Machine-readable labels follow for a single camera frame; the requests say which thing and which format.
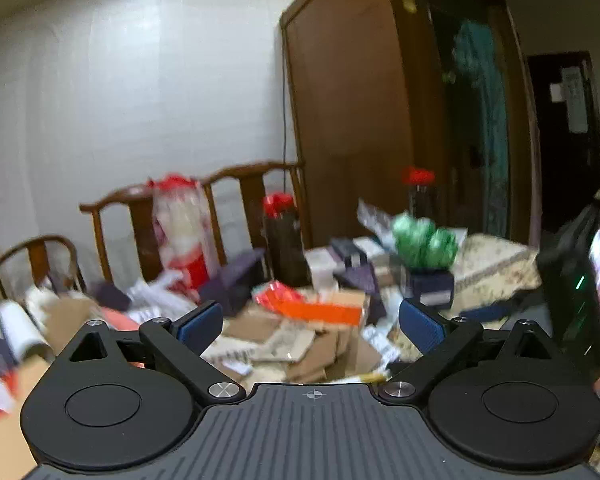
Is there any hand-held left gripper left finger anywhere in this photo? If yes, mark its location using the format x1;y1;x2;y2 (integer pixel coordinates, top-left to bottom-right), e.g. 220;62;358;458
55;301;246;406

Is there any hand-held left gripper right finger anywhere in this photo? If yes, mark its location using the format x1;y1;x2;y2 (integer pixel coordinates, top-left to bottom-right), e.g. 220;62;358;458
377;299;568;407

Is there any floral cloth covered desktop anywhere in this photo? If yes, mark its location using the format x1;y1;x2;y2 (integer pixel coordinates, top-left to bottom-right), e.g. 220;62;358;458
0;232;546;391

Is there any blue box with white label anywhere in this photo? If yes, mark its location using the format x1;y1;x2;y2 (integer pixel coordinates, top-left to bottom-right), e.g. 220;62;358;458
404;266;456;311

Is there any long purple box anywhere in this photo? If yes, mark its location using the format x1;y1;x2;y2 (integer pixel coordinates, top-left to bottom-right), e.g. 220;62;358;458
332;259;381;306

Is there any green plastic bag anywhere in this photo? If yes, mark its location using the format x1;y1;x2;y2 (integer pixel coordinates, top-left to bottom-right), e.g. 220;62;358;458
391;212;459;272

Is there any pile of cardboard pieces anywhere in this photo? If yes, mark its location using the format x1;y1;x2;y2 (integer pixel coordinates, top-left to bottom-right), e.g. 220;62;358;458
200;287;396;387

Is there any orange packet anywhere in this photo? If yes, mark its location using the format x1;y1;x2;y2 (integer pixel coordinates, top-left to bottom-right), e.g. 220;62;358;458
252;281;365;327

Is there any dark bottle with red cap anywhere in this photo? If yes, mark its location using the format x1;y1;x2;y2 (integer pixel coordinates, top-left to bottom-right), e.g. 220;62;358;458
401;166;439;226
261;192;312;287

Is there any dark doorway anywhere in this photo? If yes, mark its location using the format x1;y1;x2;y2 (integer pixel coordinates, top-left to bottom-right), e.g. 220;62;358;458
526;51;600;235

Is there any wooden chair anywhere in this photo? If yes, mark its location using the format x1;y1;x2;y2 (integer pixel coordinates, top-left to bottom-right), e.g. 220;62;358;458
200;161;313;271
79;184;211;283

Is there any white paper roll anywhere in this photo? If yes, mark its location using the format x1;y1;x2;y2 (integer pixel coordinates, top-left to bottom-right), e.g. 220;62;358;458
0;300;55;362

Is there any teal hanging cloth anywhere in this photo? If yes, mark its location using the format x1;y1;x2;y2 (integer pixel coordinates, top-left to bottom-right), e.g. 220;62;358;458
451;19;512;238

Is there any white paper notice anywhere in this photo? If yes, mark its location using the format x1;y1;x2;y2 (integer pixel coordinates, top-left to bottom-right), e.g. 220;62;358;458
550;66;589;134

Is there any large cardboard box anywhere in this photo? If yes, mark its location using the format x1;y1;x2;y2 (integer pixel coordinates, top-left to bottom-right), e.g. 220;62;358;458
0;294;98;480

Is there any brown wooden wardrobe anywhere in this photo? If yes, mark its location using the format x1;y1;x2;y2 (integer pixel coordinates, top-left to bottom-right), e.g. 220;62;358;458
279;0;541;251

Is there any black wall cable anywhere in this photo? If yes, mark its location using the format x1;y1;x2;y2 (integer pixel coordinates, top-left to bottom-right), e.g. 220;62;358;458
279;20;290;163

